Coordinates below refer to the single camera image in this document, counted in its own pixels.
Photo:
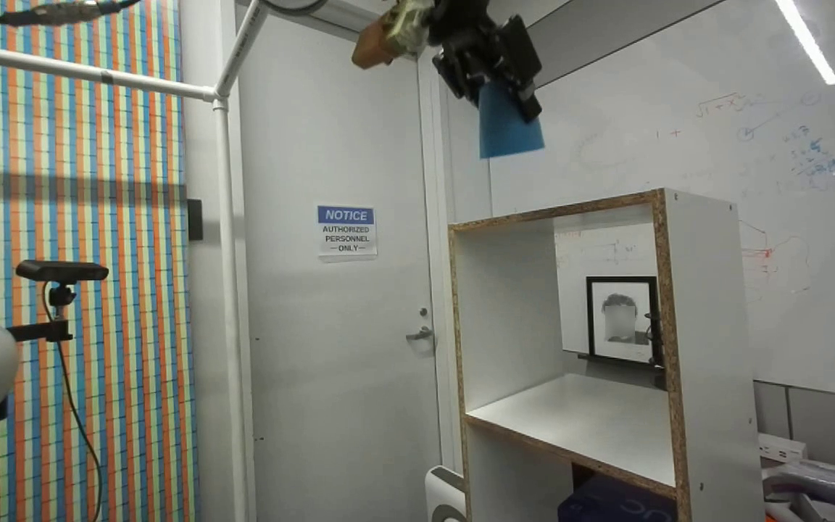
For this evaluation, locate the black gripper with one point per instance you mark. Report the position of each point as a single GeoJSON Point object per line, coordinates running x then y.
{"type": "Point", "coordinates": [477, 49]}

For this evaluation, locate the blue plastic cup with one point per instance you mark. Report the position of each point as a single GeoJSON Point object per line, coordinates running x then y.
{"type": "Point", "coordinates": [503, 132]}

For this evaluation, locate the white wooden shelf unit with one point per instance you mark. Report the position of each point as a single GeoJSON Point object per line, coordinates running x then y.
{"type": "Point", "coordinates": [547, 422]}

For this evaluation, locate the blue notice sign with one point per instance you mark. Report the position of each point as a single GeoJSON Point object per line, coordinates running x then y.
{"type": "Point", "coordinates": [346, 229]}

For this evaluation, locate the framed portrait photo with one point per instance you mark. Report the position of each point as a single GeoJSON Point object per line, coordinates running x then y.
{"type": "Point", "coordinates": [620, 316]}

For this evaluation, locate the door handle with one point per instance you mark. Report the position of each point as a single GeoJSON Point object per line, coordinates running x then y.
{"type": "Point", "coordinates": [423, 335]}

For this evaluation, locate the black camera on stand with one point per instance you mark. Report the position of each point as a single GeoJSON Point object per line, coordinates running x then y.
{"type": "Point", "coordinates": [57, 286]}

